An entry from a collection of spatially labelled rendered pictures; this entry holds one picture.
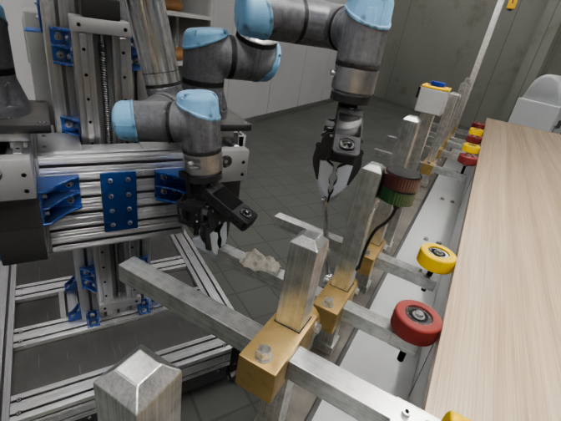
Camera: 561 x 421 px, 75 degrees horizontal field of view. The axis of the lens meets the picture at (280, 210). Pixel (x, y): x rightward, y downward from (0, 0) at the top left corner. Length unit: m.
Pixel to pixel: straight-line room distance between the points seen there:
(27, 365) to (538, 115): 6.63
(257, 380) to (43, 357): 1.15
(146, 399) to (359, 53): 0.56
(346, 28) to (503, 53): 7.53
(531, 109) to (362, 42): 6.30
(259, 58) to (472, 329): 0.82
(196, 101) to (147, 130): 0.11
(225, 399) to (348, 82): 1.28
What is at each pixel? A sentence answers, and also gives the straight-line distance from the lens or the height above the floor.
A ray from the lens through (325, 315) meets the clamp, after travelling 0.69.
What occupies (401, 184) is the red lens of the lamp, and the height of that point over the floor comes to 1.12.
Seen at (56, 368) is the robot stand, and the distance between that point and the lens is 1.49.
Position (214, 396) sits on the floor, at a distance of 1.61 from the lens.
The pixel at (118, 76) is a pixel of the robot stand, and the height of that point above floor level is 1.12.
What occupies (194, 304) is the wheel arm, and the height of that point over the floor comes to 0.96.
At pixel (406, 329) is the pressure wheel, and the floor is 0.90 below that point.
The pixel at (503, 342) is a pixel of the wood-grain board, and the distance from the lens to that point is 0.74.
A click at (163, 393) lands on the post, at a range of 0.24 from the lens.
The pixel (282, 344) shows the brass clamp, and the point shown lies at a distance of 0.47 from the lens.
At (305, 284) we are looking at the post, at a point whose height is 1.04.
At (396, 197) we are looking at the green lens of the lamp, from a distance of 0.62.
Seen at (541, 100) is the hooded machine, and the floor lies 0.84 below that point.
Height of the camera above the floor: 1.31
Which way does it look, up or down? 27 degrees down
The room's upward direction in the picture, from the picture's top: 9 degrees clockwise
